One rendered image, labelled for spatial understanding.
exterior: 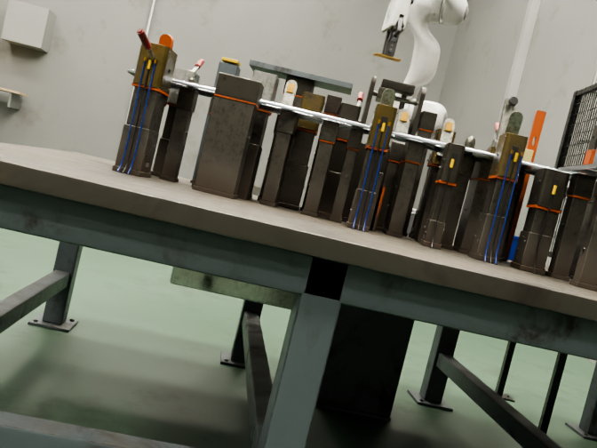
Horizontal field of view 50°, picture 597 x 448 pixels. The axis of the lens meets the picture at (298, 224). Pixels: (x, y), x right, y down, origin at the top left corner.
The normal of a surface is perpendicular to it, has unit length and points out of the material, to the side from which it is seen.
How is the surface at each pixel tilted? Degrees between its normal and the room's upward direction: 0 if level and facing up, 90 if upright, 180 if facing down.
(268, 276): 90
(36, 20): 90
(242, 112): 90
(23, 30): 90
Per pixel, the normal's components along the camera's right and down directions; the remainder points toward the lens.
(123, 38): 0.11, 0.08
